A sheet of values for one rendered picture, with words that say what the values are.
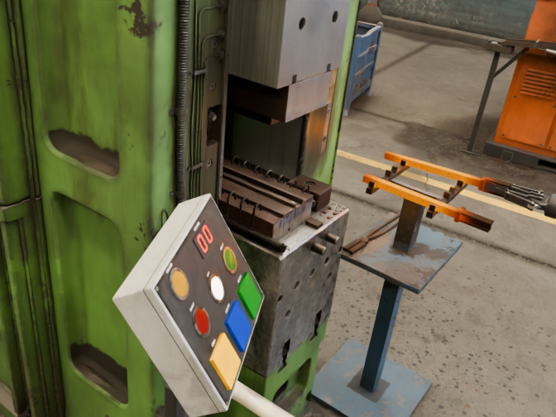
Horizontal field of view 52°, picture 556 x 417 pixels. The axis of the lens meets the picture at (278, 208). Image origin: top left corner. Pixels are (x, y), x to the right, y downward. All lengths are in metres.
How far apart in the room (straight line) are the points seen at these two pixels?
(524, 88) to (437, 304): 2.38
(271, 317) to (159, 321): 0.72
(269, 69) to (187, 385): 0.72
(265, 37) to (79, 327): 1.11
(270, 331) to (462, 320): 1.51
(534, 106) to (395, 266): 3.18
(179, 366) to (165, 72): 0.60
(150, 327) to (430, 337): 2.02
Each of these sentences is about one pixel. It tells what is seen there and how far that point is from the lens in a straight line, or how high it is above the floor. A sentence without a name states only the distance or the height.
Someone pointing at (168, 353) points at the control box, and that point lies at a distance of 1.02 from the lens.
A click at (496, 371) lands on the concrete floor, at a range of 2.81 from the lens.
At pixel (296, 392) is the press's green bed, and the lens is 2.22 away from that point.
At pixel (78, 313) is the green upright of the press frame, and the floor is 0.55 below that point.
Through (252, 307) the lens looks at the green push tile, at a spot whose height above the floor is 1.00.
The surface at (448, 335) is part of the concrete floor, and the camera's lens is 2.90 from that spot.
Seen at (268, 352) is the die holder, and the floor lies 0.57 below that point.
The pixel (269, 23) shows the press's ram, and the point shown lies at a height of 1.51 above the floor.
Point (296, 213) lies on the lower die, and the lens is 1.64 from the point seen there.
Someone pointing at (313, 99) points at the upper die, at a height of 1.30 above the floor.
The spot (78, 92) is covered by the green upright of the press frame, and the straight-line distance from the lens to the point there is 1.53.
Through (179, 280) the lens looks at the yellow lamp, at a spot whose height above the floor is 1.17.
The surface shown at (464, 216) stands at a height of 0.97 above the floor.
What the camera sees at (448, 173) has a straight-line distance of 2.04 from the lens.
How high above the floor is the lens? 1.78
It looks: 29 degrees down
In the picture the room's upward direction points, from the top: 7 degrees clockwise
